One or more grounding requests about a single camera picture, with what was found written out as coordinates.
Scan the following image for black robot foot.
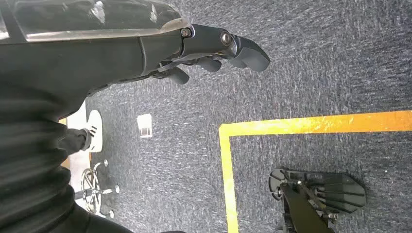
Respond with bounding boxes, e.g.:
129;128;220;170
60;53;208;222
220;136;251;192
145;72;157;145
268;167;367;216

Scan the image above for chrome chair base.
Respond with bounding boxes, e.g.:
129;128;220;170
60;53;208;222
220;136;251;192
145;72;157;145
74;159;120;219

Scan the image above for yellow floor tape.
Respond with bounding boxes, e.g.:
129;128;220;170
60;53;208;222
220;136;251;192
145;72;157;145
218;110;412;233

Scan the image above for white floor tag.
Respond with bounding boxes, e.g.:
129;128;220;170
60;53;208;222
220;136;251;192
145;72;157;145
137;113;154;139

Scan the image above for person's leg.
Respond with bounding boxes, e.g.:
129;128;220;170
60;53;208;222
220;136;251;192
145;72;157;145
57;127;93;156

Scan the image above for black robot lower leg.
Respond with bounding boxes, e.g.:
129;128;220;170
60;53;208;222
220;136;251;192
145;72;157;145
274;182;339;233

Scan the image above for person's white shoe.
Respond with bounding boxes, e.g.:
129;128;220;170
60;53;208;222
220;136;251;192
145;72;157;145
86;109;103;153

